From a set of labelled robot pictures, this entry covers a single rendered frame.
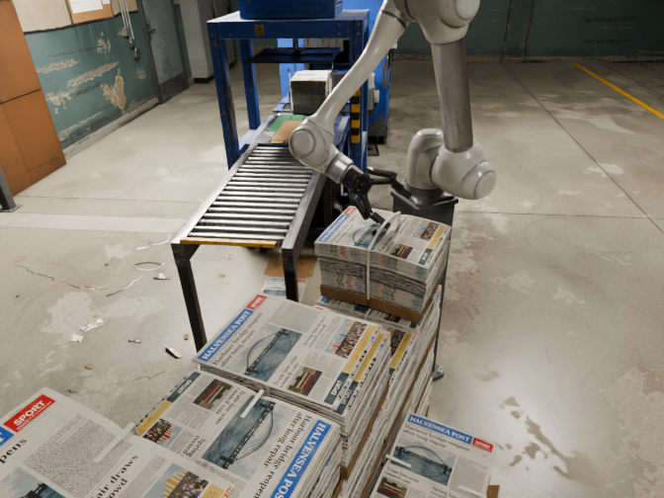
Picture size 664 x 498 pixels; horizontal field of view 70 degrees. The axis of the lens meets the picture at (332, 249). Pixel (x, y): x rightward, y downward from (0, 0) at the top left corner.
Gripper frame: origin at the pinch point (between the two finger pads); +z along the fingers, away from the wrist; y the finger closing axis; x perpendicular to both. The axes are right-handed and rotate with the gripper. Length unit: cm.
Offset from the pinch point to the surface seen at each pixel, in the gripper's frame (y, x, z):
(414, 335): 21.1, 20.2, 28.3
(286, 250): 57, -12, -29
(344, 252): 14.9, 15.5, -5.3
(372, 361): 0, 58, 17
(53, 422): -7, 110, -18
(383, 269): 10.6, 15.7, 8.0
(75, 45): 237, -258, -417
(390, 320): 25.2, 17.0, 20.0
